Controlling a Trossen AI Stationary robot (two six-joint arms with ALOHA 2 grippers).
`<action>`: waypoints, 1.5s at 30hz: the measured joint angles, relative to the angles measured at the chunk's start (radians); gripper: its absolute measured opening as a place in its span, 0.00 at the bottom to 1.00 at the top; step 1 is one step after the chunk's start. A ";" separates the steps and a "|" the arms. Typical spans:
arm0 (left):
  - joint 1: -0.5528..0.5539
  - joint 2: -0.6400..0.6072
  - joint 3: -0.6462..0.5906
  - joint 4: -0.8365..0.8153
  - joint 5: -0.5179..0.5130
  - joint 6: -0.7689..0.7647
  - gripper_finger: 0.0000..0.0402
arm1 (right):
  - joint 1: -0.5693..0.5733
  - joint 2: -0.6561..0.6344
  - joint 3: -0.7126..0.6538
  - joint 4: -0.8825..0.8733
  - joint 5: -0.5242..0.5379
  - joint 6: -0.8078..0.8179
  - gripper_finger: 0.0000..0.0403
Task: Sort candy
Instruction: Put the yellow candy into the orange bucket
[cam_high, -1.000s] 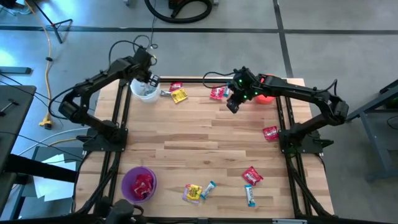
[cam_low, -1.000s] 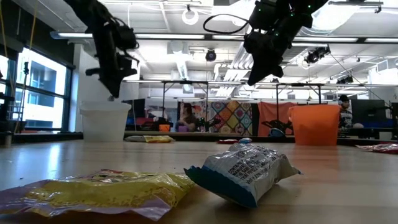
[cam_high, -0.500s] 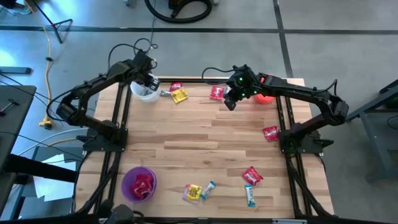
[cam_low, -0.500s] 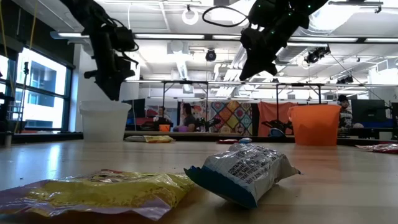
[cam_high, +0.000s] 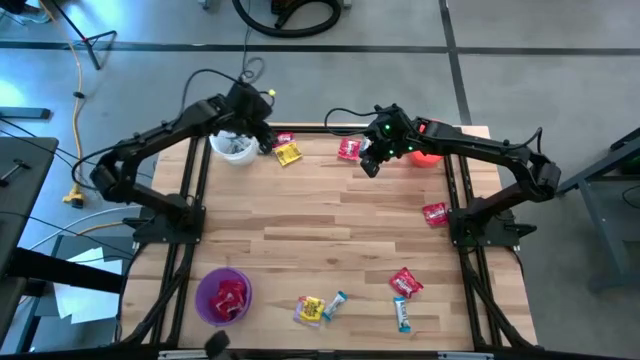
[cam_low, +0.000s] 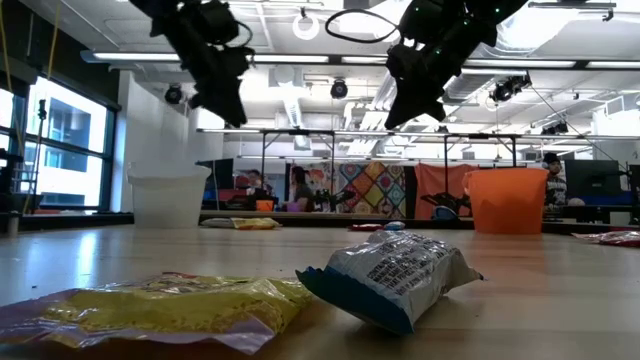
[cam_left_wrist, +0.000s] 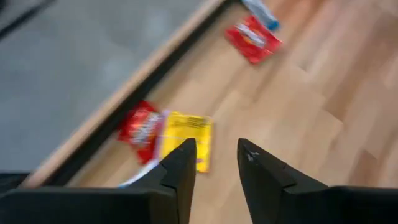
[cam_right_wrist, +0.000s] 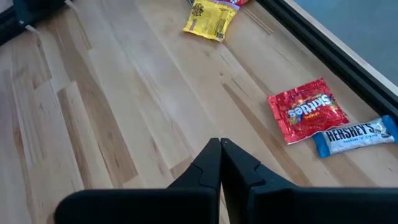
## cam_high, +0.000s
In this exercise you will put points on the black flat bar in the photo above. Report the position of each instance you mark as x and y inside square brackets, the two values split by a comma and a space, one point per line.
[25, 113]

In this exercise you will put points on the black aluminium rig frame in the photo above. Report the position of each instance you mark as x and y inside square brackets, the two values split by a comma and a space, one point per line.
[470, 290]

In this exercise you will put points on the black tool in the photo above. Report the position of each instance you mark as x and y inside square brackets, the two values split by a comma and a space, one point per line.
[15, 169]

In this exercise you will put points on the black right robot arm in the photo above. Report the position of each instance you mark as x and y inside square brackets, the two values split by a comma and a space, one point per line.
[480, 147]

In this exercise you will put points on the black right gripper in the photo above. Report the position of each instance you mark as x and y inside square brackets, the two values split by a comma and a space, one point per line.
[387, 140]

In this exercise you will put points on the silver rail bracket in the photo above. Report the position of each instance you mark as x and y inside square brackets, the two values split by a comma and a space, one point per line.
[185, 354]
[465, 356]

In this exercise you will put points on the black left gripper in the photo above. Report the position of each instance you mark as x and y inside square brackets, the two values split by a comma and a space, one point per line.
[245, 107]

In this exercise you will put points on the grey metal table frame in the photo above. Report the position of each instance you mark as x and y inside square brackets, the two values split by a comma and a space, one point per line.
[605, 210]

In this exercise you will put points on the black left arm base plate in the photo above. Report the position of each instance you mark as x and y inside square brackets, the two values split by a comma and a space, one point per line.
[150, 232]

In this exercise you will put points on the vacuum cleaner body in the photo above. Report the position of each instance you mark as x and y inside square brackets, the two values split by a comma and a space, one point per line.
[295, 5]

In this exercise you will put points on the orange pumpkin face bucket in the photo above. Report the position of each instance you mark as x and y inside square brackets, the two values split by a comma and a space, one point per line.
[425, 160]

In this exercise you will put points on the purple plastic bowl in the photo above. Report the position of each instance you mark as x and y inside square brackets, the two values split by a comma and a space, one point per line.
[202, 300]

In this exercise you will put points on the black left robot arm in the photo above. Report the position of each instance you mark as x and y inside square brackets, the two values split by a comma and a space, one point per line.
[150, 137]

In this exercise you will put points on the white paper sheets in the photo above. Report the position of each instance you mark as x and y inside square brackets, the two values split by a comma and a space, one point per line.
[85, 300]

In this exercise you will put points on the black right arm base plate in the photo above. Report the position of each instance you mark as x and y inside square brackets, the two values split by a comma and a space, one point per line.
[500, 236]

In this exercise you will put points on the yellow Sour Patch candy packet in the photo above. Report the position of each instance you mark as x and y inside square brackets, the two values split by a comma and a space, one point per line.
[310, 310]
[288, 153]

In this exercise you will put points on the dark grey desk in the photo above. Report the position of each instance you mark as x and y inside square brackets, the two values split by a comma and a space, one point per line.
[20, 210]

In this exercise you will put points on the black desk beam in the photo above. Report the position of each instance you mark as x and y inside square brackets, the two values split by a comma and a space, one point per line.
[65, 272]

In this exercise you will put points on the white ghost face bucket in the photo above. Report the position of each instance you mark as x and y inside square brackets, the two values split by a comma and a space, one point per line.
[240, 156]

